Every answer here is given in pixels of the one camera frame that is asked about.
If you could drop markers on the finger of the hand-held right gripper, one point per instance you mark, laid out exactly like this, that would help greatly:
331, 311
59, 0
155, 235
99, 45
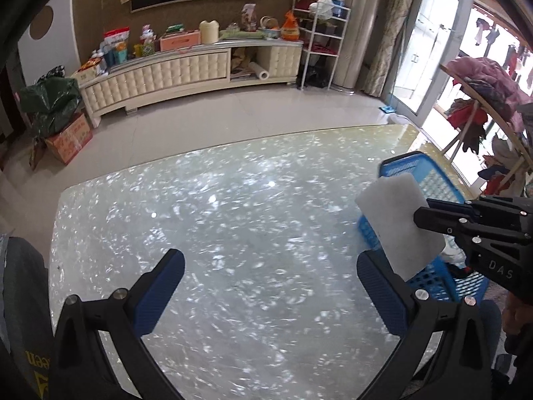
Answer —
437, 218
452, 207

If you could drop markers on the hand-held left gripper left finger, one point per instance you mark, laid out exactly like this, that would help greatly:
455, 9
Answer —
160, 287

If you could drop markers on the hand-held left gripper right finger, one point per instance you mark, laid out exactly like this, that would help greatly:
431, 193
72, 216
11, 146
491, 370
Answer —
381, 296

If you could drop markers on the white felt sponge pad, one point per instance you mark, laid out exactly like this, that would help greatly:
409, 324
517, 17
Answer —
391, 221

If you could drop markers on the blue plastic basket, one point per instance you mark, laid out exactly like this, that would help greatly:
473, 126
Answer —
393, 169

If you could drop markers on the person's right hand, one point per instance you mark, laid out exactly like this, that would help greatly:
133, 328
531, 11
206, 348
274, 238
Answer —
516, 312

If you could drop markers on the white cloth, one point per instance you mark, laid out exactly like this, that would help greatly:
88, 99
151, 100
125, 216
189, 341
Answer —
452, 252

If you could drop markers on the black cloth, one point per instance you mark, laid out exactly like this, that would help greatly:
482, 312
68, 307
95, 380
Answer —
466, 276

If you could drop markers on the black hanging glove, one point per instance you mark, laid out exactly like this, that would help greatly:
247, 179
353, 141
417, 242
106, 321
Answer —
472, 137

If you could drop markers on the wooden clothes rack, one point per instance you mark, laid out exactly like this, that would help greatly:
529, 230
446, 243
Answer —
479, 98

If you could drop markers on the blue mop head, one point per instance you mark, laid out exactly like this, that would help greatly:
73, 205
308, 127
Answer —
387, 110

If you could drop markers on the pink cloth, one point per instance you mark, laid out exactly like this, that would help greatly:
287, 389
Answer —
483, 77

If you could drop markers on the glass sliding door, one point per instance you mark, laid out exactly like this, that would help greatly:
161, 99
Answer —
433, 41

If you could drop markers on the cardboard box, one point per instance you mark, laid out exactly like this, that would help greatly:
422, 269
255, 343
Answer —
68, 139

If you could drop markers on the outdoor hanging clothes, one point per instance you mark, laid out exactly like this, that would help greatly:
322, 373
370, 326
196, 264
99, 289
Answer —
493, 35

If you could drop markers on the black bag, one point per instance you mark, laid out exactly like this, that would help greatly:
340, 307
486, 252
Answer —
316, 78

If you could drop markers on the patterned curtain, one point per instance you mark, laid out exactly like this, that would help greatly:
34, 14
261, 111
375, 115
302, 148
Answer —
391, 29

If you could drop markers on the beige standing air conditioner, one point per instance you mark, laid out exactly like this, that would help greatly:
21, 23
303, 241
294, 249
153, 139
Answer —
358, 29

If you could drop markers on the dark red cloth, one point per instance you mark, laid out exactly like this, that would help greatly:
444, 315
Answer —
324, 50

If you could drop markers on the cream tufted cabinet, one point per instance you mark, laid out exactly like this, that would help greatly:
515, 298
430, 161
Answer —
166, 79

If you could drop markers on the dark green bag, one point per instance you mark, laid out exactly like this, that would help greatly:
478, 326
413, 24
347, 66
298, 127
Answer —
50, 104

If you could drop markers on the white metal rack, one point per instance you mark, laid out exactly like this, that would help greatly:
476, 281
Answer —
320, 29

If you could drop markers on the small blue crate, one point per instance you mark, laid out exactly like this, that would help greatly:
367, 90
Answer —
341, 8

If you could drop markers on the white paper roll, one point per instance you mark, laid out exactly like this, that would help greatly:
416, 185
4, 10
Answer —
260, 71

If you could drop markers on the teal container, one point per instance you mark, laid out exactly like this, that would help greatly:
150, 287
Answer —
115, 57

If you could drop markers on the white plastic bag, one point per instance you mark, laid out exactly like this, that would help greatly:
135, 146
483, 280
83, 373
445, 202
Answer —
321, 6

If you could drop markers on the orange bag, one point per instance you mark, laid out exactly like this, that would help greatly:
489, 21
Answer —
290, 28

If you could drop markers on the brown paper bags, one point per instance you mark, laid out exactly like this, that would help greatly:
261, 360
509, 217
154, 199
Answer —
240, 59

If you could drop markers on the pink box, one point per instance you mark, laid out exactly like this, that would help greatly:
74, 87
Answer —
180, 41

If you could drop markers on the red and white snack bag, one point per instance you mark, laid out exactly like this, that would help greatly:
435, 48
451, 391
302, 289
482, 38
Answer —
116, 38

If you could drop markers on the cream round container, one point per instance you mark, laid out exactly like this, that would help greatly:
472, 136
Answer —
209, 32

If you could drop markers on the green folded cloth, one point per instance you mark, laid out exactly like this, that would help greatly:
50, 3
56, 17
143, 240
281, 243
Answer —
241, 34

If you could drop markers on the patterned packet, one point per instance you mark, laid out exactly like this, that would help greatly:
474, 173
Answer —
249, 17

